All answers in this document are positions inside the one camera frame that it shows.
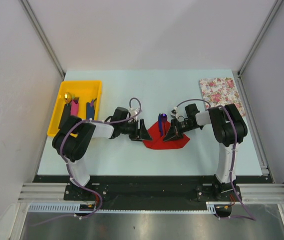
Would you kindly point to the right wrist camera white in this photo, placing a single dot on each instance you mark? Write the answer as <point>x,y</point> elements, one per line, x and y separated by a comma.
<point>174,113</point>

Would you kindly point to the purple plastic spoon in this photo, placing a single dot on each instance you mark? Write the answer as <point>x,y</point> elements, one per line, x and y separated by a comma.
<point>164,119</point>

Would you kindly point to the yellow plastic tray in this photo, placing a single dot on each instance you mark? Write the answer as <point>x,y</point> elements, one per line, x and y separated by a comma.
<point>86,90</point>

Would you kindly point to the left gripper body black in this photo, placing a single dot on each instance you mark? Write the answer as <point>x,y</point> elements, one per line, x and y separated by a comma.
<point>131,129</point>

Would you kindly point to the red paper napkin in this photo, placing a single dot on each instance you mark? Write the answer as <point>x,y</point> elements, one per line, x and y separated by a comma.
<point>157,142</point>

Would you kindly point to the navy napkin roll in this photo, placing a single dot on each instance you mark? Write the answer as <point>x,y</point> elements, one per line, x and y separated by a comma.
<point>90,109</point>

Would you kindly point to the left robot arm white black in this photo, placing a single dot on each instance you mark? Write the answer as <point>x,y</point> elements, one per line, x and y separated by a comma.
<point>72,140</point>

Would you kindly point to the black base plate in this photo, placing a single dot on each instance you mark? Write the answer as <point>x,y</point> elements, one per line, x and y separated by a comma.
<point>150,205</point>

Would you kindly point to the black napkin roll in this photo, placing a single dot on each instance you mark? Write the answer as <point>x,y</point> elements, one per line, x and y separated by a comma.
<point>65,115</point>

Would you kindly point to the pink napkin roll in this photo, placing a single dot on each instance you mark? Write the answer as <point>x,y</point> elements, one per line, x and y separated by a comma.
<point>74,108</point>

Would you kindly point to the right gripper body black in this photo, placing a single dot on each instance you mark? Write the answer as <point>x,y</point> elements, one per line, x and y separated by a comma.
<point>184,126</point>

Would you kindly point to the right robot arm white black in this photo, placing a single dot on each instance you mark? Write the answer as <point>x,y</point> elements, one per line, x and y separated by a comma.
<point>229,130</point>

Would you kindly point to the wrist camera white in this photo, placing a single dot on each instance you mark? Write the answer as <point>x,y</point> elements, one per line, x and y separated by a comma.
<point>174,113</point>
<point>134,113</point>

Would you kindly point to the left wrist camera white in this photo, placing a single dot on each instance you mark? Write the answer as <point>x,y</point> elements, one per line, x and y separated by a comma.
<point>134,113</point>

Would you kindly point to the gold spoon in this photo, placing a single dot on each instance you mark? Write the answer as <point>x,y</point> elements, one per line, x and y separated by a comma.
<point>68,97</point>

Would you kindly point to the floral placemat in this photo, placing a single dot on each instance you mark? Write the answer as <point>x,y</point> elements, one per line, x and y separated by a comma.
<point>221,91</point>

